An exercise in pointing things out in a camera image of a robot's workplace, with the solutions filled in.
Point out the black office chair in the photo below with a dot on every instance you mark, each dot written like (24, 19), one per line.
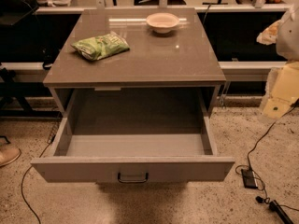
(13, 11)

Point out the black power adapter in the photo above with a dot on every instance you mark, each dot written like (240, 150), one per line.
(249, 180)

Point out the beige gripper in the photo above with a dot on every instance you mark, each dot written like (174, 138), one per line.
(290, 36)

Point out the green chip bag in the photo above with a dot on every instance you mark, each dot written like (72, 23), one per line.
(100, 47)

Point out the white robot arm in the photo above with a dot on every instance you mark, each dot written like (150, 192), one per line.
(282, 86)

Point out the grey top drawer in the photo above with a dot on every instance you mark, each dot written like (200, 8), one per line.
(134, 136)

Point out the white bowl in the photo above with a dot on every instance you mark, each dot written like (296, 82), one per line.
(162, 23)

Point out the black power strip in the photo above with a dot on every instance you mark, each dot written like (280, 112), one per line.
(275, 207)

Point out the tan shoe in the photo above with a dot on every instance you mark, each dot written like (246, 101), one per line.
(9, 155)

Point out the grey drawer cabinet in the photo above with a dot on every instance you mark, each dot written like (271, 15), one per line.
(183, 58)

